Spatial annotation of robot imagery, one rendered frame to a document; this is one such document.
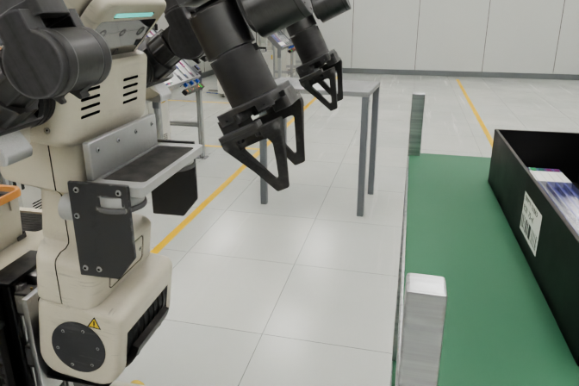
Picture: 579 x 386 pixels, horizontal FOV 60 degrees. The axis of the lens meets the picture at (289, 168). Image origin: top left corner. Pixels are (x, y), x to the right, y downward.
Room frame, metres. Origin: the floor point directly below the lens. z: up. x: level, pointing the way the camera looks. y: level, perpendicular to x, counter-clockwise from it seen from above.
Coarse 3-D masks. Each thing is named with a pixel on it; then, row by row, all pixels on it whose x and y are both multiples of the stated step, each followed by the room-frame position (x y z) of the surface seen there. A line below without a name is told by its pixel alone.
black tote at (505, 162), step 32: (512, 160) 0.80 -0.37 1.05; (544, 160) 0.95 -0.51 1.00; (576, 160) 0.94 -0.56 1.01; (512, 192) 0.77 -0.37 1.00; (544, 192) 0.62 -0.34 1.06; (512, 224) 0.74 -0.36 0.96; (544, 224) 0.59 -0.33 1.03; (544, 256) 0.57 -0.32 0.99; (576, 256) 0.47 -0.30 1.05; (544, 288) 0.55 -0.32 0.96; (576, 288) 0.46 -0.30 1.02; (576, 320) 0.44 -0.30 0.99; (576, 352) 0.43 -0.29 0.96
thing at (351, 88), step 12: (300, 84) 3.24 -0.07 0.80; (336, 84) 3.24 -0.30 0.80; (348, 84) 3.24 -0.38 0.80; (360, 84) 3.24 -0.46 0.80; (372, 84) 3.24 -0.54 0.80; (360, 96) 2.97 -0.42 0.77; (372, 96) 3.35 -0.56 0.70; (372, 108) 3.35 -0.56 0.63; (372, 120) 3.35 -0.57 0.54; (360, 132) 2.96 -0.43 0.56; (372, 132) 3.35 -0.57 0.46; (264, 144) 3.16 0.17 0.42; (360, 144) 2.96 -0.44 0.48; (372, 144) 3.35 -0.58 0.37; (264, 156) 3.16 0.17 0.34; (360, 156) 2.96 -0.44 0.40; (372, 156) 3.35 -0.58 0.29; (360, 168) 2.96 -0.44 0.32; (372, 168) 3.35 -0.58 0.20; (264, 180) 3.16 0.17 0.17; (360, 180) 2.96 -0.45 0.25; (372, 180) 3.34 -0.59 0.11; (264, 192) 3.16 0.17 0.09; (360, 192) 2.96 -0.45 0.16; (372, 192) 3.34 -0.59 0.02; (360, 204) 2.96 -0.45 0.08
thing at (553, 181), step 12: (528, 168) 0.93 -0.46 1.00; (540, 168) 0.93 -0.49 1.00; (540, 180) 0.86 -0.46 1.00; (552, 180) 0.86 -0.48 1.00; (564, 180) 0.86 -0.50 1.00; (552, 192) 0.80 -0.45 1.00; (564, 192) 0.80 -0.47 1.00; (576, 192) 0.80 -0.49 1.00; (564, 204) 0.74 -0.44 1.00; (576, 204) 0.74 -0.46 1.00; (564, 216) 0.69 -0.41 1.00; (576, 216) 0.69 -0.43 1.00; (576, 228) 0.65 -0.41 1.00
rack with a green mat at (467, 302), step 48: (432, 192) 0.91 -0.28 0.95; (480, 192) 0.91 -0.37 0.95; (432, 240) 0.71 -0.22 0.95; (480, 240) 0.71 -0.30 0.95; (432, 288) 0.33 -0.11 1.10; (480, 288) 0.57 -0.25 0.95; (528, 288) 0.57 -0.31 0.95; (432, 336) 0.32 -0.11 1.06; (480, 336) 0.47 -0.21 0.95; (528, 336) 0.47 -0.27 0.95; (432, 384) 0.32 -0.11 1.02; (480, 384) 0.40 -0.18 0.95; (528, 384) 0.40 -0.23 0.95; (576, 384) 0.40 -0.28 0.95
